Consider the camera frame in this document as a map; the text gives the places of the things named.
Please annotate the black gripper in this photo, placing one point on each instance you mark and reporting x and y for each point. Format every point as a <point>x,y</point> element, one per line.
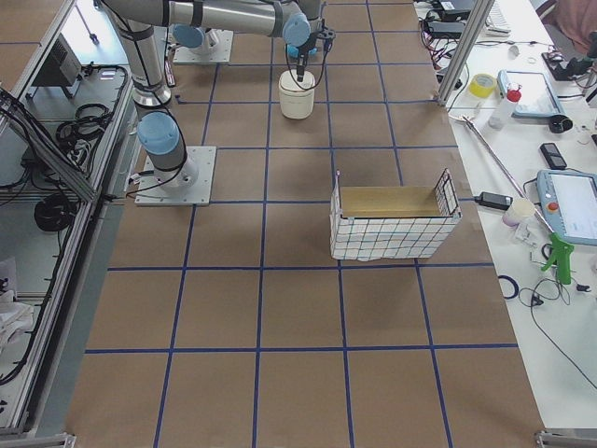
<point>304,51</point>

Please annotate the white lidded trash can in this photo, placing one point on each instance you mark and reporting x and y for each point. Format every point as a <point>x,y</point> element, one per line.
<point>296,97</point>

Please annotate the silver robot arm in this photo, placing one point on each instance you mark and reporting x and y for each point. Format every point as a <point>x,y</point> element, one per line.
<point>236,108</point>
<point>202,41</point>

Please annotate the checkered cloth covered box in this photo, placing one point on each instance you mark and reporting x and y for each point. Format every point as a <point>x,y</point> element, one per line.
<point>409,222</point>

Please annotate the yellow tape roll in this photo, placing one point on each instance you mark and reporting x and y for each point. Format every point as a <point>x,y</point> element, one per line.
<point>482,85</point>

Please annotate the red capped plastic bottle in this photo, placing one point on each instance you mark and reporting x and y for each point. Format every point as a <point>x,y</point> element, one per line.
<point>502,114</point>

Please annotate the blue teach pendant far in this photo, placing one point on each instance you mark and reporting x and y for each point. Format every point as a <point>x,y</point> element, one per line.
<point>538,98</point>

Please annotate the blue teach pendant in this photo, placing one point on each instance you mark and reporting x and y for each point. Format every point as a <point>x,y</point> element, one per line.
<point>568,204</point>
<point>538,98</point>

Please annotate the black power adapter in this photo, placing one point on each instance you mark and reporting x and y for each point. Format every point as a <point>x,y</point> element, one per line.
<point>493,200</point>

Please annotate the white paper cup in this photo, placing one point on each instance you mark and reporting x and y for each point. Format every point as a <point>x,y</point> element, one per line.
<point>519,210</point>

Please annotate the black phone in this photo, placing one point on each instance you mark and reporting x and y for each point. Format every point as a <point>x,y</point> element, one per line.
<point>553,156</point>

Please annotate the blue teach pendant near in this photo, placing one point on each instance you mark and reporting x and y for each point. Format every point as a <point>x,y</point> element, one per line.
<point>568,204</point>

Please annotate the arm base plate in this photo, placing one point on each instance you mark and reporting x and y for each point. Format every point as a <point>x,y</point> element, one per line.
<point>192,185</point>
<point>220,55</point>

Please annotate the aluminium frame post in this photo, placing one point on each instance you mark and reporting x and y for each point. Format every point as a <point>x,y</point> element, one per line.
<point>475,23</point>

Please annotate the green handled reach grabber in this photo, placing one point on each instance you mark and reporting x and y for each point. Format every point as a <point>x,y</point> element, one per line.
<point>561,251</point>

